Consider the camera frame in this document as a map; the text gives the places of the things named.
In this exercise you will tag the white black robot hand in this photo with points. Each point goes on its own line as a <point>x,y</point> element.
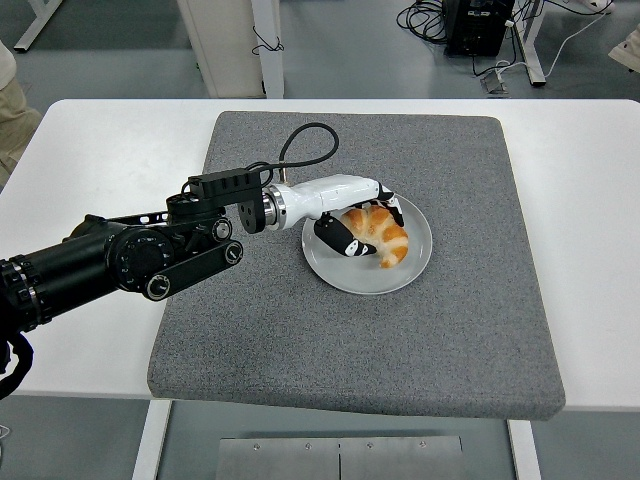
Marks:
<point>330,192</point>

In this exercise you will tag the golden croissant bread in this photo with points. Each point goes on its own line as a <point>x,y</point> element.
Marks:
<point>387,241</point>

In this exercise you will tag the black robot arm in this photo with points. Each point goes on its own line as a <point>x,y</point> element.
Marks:
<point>90,255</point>

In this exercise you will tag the round grey plate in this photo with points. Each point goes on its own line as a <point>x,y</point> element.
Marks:
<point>360,277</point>

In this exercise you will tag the grey felt mat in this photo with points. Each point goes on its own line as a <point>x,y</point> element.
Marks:
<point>350,340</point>

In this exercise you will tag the beige cabinet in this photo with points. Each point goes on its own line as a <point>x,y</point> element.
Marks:
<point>220,40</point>

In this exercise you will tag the grey floor socket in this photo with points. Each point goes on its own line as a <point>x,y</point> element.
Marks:
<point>495,84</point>

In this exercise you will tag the black computer box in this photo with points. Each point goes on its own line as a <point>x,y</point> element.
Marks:
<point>475,30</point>

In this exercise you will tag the white desk leg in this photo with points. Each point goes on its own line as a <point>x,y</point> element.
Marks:
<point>532,55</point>
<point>37,25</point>

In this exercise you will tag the white table leg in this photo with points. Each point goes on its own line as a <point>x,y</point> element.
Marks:
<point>150,445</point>
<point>525,455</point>

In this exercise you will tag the person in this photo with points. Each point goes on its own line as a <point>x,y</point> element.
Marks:
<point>10,115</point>

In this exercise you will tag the white post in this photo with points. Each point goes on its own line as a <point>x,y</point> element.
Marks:
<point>272,75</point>

